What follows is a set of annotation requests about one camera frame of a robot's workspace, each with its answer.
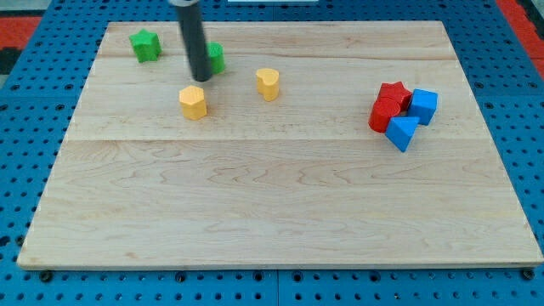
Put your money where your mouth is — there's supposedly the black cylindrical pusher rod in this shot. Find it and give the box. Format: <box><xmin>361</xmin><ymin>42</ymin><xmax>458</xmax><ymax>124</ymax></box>
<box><xmin>169</xmin><ymin>0</ymin><xmax>213</xmax><ymax>82</ymax></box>

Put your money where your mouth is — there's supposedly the green star block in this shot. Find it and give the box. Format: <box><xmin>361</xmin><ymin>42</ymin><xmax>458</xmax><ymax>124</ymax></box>
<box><xmin>129</xmin><ymin>29</ymin><xmax>162</xmax><ymax>63</ymax></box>

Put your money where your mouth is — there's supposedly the red star block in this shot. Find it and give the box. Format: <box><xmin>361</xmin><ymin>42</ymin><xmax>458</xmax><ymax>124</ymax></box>
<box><xmin>377</xmin><ymin>82</ymin><xmax>412</xmax><ymax>111</ymax></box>

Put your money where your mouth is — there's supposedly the green cylinder block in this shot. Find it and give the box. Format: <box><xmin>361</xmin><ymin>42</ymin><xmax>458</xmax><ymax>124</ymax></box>
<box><xmin>207</xmin><ymin>42</ymin><xmax>225</xmax><ymax>74</ymax></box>

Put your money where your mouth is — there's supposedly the yellow hexagon block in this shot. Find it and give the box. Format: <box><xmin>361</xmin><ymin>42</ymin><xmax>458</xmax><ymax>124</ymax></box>
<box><xmin>178</xmin><ymin>85</ymin><xmax>207</xmax><ymax>120</ymax></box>

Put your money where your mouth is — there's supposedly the yellow heart block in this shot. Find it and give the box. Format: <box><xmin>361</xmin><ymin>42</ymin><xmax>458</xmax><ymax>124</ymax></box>
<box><xmin>256</xmin><ymin>68</ymin><xmax>280</xmax><ymax>101</ymax></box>

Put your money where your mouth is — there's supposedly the light wooden board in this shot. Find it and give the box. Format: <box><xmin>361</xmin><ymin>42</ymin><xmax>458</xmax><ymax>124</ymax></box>
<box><xmin>17</xmin><ymin>21</ymin><xmax>543</xmax><ymax>270</ymax></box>

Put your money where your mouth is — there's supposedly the red cylinder block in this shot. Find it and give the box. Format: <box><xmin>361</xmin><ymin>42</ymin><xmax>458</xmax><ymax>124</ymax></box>
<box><xmin>368</xmin><ymin>97</ymin><xmax>400</xmax><ymax>133</ymax></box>

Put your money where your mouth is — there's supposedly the blue triangle block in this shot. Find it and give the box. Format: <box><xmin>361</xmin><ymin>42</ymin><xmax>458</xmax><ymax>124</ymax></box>
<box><xmin>385</xmin><ymin>116</ymin><xmax>419</xmax><ymax>152</ymax></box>

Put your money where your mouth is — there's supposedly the blue cube block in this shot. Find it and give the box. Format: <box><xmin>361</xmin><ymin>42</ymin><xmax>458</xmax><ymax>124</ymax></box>
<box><xmin>406</xmin><ymin>88</ymin><xmax>439</xmax><ymax>126</ymax></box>

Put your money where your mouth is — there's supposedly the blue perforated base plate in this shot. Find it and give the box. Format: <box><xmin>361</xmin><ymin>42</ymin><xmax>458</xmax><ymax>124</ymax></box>
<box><xmin>1</xmin><ymin>0</ymin><xmax>543</xmax><ymax>305</ymax></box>

